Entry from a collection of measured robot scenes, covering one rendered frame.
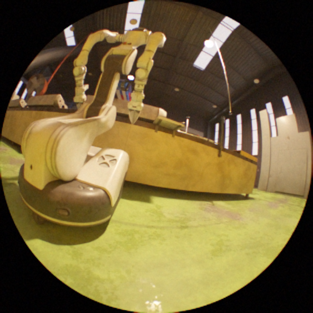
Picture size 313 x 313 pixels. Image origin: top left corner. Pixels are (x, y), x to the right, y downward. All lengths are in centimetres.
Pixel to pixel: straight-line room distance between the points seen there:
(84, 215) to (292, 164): 588
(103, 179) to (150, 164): 81
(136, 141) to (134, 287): 115
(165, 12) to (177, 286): 999
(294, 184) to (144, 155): 558
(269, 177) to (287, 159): 123
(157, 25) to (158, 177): 967
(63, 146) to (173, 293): 50
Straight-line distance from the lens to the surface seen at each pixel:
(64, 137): 34
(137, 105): 72
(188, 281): 41
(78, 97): 91
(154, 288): 37
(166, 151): 122
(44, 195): 38
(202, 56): 1033
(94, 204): 37
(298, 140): 600
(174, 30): 976
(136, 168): 117
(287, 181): 570
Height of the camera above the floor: 33
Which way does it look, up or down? 4 degrees up
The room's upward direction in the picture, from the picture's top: 12 degrees clockwise
